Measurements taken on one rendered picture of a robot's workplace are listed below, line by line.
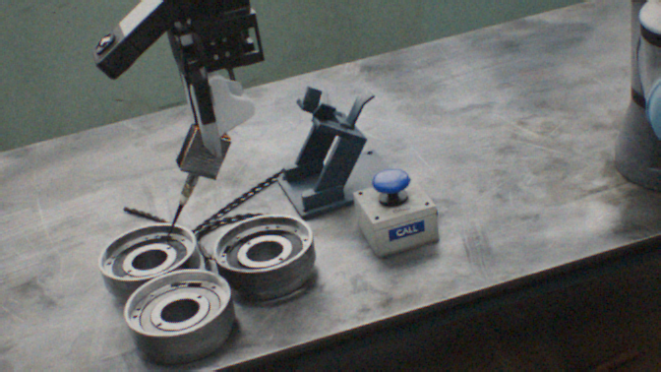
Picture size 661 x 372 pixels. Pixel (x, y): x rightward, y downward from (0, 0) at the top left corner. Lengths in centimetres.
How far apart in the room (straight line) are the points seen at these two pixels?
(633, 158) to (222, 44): 47
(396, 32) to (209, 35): 185
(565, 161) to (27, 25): 170
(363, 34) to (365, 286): 181
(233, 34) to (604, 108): 53
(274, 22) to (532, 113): 148
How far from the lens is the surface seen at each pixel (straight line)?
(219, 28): 101
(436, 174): 122
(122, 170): 137
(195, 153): 108
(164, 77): 272
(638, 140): 117
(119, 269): 112
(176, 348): 99
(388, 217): 107
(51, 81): 270
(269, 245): 110
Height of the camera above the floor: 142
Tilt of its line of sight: 30 degrees down
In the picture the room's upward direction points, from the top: 10 degrees counter-clockwise
